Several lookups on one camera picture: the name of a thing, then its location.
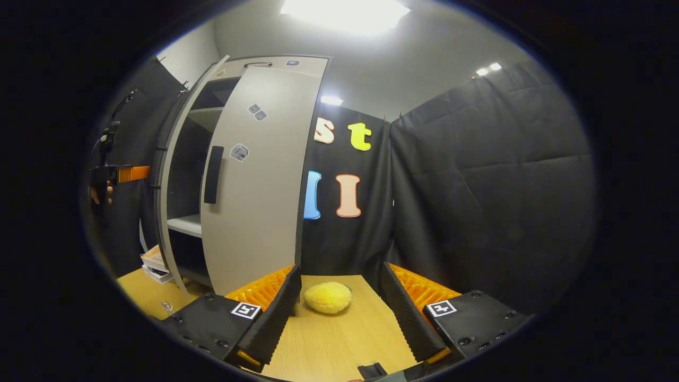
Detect grey cabinet door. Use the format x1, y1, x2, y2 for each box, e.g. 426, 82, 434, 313
150, 55, 231, 299
201, 66, 324, 297

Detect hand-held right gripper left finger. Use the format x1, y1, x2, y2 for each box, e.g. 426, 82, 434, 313
162, 264, 302, 368

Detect yellow fluffy sponge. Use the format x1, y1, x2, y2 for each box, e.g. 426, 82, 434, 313
303, 281, 353, 315

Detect black backdrop cloth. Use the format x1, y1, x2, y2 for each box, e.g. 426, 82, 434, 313
85, 56, 597, 316

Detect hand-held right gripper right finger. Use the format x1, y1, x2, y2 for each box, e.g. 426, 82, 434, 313
382, 262, 531, 367

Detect grey cabinet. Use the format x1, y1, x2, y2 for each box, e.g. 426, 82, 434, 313
159, 55, 332, 290

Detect large ceiling light panel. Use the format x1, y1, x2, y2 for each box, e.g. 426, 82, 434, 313
281, 0, 410, 35

